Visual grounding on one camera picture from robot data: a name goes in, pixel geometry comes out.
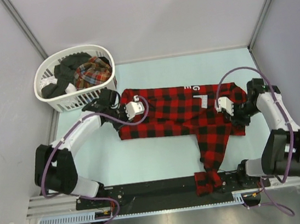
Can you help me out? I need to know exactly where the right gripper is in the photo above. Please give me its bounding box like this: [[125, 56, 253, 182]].
[[224, 98, 262, 129]]

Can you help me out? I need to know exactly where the red black plaid shirt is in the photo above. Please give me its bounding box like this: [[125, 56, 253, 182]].
[[118, 82, 247, 197]]

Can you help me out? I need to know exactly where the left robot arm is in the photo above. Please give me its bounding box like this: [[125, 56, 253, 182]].
[[35, 88, 128, 207]]

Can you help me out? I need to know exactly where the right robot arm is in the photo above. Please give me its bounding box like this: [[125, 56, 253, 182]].
[[219, 78, 300, 188]]

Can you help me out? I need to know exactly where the multicolour plaid shirt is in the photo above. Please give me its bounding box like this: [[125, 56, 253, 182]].
[[74, 56, 112, 90]]

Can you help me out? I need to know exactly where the white garment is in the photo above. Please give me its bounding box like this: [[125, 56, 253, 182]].
[[39, 76, 77, 99]]

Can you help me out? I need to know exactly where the white laundry basket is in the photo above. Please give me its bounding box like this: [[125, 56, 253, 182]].
[[33, 44, 117, 112]]

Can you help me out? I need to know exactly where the dark grey garment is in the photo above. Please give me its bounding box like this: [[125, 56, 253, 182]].
[[52, 52, 91, 85]]

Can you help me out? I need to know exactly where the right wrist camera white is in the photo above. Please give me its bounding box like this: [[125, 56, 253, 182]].
[[215, 97, 234, 116]]

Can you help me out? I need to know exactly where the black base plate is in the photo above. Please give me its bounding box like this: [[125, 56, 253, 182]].
[[76, 171, 270, 216]]

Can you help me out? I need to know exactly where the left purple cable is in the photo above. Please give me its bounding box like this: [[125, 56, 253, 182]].
[[25, 93, 165, 224]]

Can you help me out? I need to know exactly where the white cable duct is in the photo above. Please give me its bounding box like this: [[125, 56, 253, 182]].
[[38, 193, 244, 224]]

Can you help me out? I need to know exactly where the aluminium frame rail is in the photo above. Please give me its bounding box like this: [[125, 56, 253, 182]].
[[26, 176, 300, 219]]

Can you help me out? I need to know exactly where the right aluminium corner post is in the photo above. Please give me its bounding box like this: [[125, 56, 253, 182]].
[[247, 0, 273, 53]]

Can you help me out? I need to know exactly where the aluminium corner post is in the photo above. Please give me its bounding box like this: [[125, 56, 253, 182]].
[[0, 0, 48, 60], [247, 0, 273, 53]]

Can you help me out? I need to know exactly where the left aluminium corner post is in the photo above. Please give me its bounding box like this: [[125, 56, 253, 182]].
[[0, 0, 48, 60]]

